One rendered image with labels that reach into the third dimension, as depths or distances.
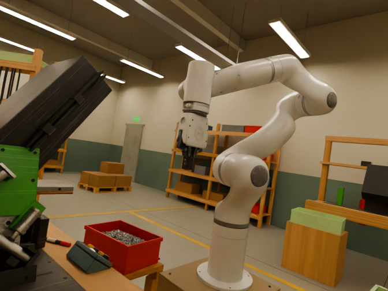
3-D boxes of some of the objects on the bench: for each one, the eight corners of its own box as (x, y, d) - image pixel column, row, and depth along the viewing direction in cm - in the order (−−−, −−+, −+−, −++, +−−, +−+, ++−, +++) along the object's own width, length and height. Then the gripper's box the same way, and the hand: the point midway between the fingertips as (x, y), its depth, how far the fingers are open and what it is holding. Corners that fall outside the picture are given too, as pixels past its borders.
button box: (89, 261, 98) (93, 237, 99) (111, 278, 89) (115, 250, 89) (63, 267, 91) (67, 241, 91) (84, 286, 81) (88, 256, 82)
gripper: (201, 116, 88) (193, 169, 88) (170, 105, 77) (160, 166, 77) (219, 116, 83) (211, 172, 83) (187, 105, 72) (178, 170, 71)
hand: (187, 163), depth 80 cm, fingers closed
